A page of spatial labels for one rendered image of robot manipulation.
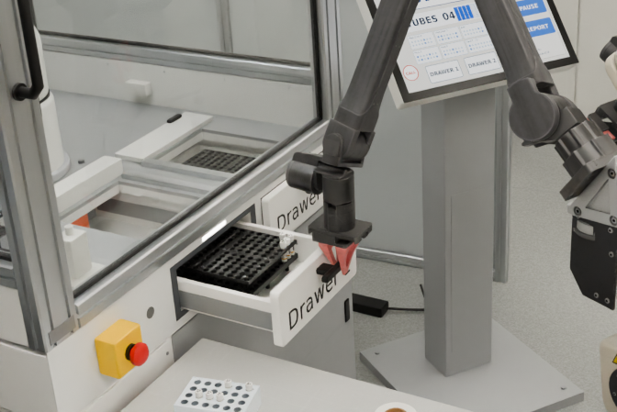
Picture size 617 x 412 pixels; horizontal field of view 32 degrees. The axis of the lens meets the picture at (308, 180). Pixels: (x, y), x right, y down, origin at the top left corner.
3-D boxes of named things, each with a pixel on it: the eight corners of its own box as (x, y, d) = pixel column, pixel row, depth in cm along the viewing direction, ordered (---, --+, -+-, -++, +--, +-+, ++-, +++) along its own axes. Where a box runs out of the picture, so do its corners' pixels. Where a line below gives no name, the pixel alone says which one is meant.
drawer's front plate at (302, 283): (356, 272, 209) (354, 223, 205) (282, 349, 187) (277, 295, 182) (349, 271, 210) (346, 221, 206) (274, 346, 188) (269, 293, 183)
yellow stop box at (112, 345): (149, 359, 183) (143, 323, 180) (122, 382, 177) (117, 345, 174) (125, 352, 185) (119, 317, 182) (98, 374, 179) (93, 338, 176)
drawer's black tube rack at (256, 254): (298, 268, 209) (297, 239, 206) (252, 312, 195) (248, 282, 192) (205, 248, 219) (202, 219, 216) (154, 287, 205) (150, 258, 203)
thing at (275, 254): (297, 242, 206) (297, 239, 206) (249, 284, 193) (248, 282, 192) (288, 240, 207) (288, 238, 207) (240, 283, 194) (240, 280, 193)
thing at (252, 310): (344, 268, 208) (342, 240, 206) (277, 334, 188) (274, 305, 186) (178, 232, 227) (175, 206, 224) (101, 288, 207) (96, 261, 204)
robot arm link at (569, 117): (584, 129, 159) (597, 131, 163) (545, 78, 163) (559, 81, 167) (537, 167, 163) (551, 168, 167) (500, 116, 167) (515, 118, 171)
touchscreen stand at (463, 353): (583, 400, 300) (603, 55, 258) (447, 451, 284) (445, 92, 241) (483, 318, 342) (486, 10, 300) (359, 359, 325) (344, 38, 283)
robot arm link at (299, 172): (342, 135, 183) (368, 137, 190) (288, 121, 189) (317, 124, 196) (328, 202, 184) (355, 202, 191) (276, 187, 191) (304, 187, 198)
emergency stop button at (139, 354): (152, 359, 180) (150, 339, 178) (138, 372, 176) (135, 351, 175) (138, 355, 181) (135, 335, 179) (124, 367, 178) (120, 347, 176)
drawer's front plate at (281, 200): (337, 192, 244) (334, 148, 239) (272, 248, 221) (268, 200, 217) (330, 191, 245) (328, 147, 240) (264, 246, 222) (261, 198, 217)
